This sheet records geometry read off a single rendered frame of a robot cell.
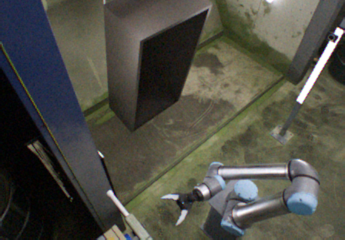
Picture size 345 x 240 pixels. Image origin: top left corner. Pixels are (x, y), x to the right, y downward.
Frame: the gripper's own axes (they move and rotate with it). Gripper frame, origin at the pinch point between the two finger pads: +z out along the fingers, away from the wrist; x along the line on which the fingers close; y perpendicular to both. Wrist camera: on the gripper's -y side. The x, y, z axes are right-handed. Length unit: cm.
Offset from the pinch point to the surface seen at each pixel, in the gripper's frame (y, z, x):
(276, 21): 46, -244, 130
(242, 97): 110, -185, 82
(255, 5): 48, -238, 164
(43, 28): -80, 32, 56
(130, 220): 7.9, 17.1, 6.0
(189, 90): 125, -136, 124
